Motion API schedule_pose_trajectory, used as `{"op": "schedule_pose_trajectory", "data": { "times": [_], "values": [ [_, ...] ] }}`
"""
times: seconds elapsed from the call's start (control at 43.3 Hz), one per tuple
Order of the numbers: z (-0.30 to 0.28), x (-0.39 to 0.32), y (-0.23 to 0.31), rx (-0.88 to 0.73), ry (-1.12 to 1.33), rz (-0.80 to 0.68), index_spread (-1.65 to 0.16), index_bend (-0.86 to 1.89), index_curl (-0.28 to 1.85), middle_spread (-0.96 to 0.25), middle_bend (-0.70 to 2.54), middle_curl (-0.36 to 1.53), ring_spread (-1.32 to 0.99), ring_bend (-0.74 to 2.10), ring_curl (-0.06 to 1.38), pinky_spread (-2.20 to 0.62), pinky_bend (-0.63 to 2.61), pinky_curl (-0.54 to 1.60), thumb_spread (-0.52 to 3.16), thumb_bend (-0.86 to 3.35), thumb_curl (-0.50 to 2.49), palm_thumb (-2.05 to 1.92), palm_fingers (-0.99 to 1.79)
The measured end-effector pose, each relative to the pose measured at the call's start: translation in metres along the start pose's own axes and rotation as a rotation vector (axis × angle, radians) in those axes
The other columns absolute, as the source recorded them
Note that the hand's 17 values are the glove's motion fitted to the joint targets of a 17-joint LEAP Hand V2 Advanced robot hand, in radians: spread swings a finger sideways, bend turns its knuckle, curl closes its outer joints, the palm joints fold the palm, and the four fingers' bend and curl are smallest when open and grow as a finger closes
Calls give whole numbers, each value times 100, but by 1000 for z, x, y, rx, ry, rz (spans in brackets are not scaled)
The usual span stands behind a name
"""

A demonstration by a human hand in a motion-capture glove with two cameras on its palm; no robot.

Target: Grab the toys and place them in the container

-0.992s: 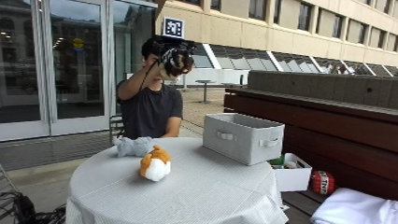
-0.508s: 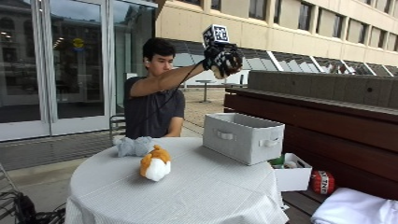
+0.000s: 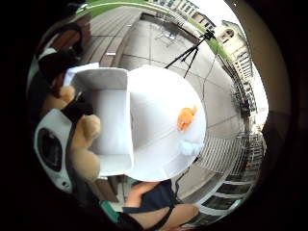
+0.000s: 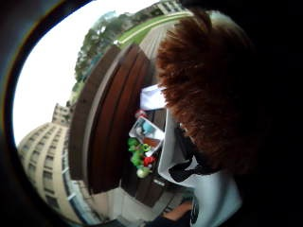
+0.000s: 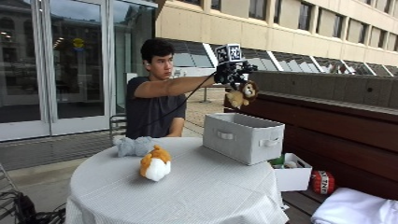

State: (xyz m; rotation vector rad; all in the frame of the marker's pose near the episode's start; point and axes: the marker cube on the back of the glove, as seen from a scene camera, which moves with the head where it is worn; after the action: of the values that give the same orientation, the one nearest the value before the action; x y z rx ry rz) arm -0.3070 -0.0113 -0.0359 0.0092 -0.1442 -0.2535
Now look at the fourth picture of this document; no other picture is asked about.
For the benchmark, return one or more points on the pale distant building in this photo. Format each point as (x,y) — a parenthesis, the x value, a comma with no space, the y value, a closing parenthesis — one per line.
(169,6)

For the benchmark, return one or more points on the the person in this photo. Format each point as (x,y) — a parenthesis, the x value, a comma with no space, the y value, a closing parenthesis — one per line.
(214,195)

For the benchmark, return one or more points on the blue round toy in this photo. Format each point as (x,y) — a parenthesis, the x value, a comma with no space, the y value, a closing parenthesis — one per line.
(147,126)

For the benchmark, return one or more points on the green trees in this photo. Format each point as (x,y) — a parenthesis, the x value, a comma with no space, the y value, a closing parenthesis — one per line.
(94,47)

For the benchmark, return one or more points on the small red toy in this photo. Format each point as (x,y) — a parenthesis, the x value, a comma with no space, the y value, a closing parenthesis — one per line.
(148,160)

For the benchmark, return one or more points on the red small object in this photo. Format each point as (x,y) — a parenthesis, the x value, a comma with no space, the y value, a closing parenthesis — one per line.
(140,113)

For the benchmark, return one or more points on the white cloth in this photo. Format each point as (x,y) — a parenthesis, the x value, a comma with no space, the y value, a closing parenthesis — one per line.
(152,98)

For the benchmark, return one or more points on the beige tall building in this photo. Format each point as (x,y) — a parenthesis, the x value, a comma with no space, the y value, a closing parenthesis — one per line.
(44,164)

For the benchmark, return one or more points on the brown wooden bench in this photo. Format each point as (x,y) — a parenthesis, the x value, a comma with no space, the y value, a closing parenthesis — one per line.
(107,126)

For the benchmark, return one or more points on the clear plastic box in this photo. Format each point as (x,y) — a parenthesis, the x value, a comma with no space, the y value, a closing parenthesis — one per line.
(151,136)

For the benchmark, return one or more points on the glass balcony railing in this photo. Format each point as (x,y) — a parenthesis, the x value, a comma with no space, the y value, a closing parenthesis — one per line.
(77,198)

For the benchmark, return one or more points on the green soft toy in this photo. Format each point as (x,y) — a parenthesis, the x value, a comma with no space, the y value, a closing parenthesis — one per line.
(137,153)

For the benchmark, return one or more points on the green and white round toy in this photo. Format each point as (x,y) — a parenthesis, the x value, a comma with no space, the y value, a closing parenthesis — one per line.
(143,172)

